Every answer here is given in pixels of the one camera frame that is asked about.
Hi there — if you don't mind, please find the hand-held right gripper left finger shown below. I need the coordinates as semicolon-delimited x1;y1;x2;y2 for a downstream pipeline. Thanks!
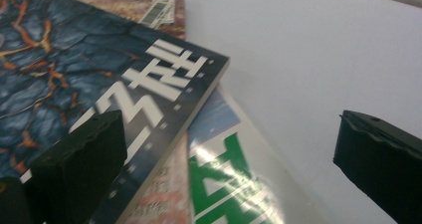
29;109;129;224

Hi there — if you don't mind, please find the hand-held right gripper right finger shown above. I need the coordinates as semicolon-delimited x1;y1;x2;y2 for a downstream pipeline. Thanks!
332;110;422;224

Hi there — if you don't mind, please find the red-brown cover magazine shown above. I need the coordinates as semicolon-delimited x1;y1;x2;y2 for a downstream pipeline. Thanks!
61;0;193;224

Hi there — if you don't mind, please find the dark blue cover magazine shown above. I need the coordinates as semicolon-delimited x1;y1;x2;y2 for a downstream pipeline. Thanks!
0;0;231;224

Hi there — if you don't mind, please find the white green-lettered magazine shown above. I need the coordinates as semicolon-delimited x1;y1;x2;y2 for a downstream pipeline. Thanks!
187;84;332;224

